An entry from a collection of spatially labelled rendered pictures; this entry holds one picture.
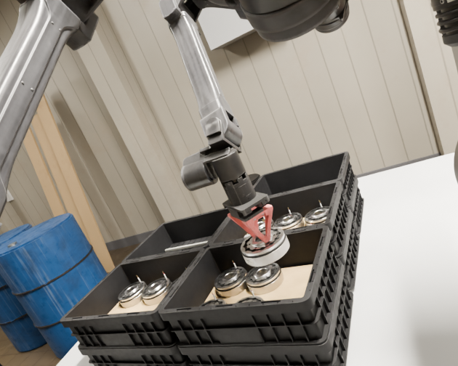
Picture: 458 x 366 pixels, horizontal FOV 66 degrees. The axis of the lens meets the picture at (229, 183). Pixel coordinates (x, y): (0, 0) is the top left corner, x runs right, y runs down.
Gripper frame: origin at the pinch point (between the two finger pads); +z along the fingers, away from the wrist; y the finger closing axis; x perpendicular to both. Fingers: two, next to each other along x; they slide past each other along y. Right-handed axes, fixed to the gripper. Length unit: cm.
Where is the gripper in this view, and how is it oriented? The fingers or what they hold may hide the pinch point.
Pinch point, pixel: (260, 235)
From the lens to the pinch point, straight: 77.4
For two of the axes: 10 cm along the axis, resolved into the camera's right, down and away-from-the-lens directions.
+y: 4.1, 0.9, -9.1
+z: 4.1, 8.7, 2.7
